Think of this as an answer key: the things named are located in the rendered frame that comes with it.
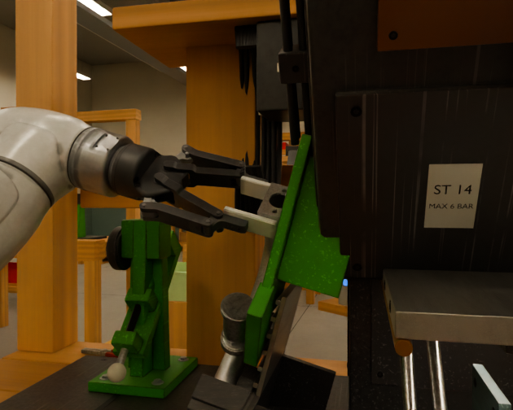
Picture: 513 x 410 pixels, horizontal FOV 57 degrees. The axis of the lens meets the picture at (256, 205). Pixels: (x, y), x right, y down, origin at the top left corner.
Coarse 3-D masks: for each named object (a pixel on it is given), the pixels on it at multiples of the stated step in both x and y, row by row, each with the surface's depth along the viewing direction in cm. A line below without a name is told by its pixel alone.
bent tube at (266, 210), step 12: (276, 192) 61; (264, 204) 59; (276, 204) 62; (264, 216) 59; (276, 216) 58; (264, 252) 66; (264, 264) 66; (228, 360) 58; (240, 360) 58; (228, 372) 57; (240, 372) 58
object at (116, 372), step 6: (120, 354) 72; (126, 354) 73; (120, 360) 71; (114, 366) 70; (120, 366) 70; (108, 372) 70; (114, 372) 70; (120, 372) 70; (108, 378) 70; (114, 378) 70; (120, 378) 70
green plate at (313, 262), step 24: (312, 144) 51; (312, 168) 51; (288, 192) 50; (312, 192) 51; (288, 216) 50; (312, 216) 51; (288, 240) 52; (312, 240) 51; (336, 240) 50; (288, 264) 52; (312, 264) 51; (336, 264) 50; (312, 288) 51; (336, 288) 50
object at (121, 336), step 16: (176, 240) 86; (176, 256) 86; (128, 304) 78; (144, 304) 77; (160, 304) 80; (128, 320) 78; (128, 336) 73; (144, 336) 76; (112, 352) 75; (128, 352) 74; (144, 352) 74
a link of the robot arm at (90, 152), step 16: (96, 128) 66; (80, 144) 63; (96, 144) 63; (112, 144) 63; (80, 160) 63; (96, 160) 62; (112, 160) 63; (80, 176) 64; (96, 176) 63; (96, 192) 65; (112, 192) 66
